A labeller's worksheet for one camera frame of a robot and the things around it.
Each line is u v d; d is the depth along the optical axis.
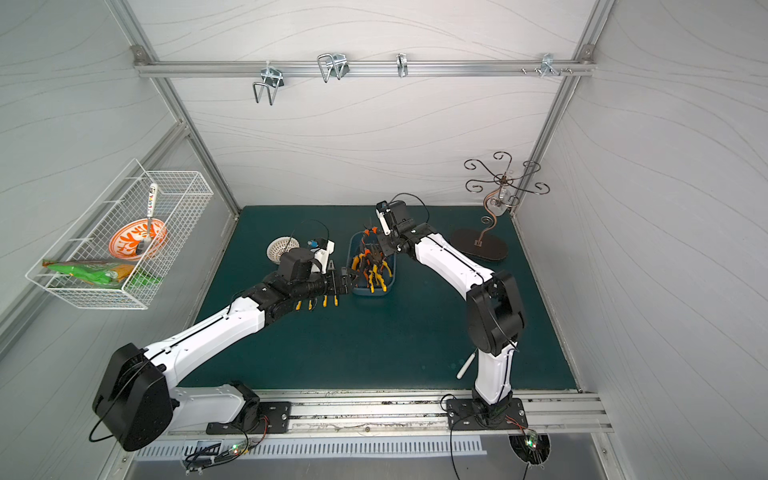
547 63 0.77
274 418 0.73
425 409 0.76
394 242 0.68
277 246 1.04
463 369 0.80
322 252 0.73
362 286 0.94
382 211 0.81
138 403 0.40
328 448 0.70
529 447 0.72
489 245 1.07
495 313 0.49
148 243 0.66
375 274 0.95
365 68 0.78
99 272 0.54
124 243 0.66
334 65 0.76
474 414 0.65
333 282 0.70
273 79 0.78
